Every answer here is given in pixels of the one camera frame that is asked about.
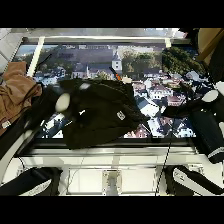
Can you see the black garment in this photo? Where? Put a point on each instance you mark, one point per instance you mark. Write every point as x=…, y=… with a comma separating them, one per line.
x=100, y=111

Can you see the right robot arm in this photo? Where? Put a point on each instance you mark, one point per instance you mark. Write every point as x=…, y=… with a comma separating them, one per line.
x=207, y=130

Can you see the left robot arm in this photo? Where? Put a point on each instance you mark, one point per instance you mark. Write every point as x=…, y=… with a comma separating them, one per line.
x=20, y=140

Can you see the brown garment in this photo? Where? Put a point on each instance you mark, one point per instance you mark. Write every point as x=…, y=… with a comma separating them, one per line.
x=14, y=95

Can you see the silver frame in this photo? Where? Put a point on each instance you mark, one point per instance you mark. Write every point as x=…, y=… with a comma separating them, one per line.
x=111, y=170

